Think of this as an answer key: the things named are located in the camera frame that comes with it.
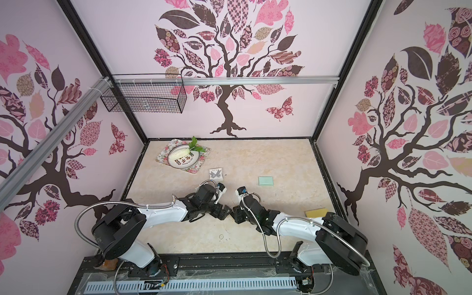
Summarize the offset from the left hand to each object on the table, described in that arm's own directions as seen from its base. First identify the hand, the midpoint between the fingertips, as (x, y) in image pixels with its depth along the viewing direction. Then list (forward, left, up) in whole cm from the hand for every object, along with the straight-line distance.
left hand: (224, 210), depth 88 cm
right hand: (-1, -4, +5) cm, 7 cm away
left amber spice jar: (-23, +45, +3) cm, 50 cm away
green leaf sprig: (+42, +22, +2) cm, 48 cm away
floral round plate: (+33, +28, +2) cm, 44 cm away
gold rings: (-12, +1, -1) cm, 12 cm away
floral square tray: (+36, +40, +1) cm, 54 cm away
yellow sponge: (-2, -46, 0) cm, 46 cm away
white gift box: (+19, +5, +3) cm, 20 cm away
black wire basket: (+51, +42, +34) cm, 74 cm away
